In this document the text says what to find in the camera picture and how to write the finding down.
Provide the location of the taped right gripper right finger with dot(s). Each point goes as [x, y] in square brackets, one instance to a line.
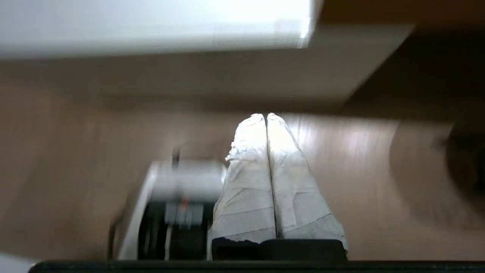
[299, 204]

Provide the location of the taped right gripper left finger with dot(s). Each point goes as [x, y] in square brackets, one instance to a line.
[246, 197]

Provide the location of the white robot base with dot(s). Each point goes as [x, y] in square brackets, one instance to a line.
[189, 178]

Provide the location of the white glossy low cabinet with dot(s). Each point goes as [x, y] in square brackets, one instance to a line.
[151, 26]

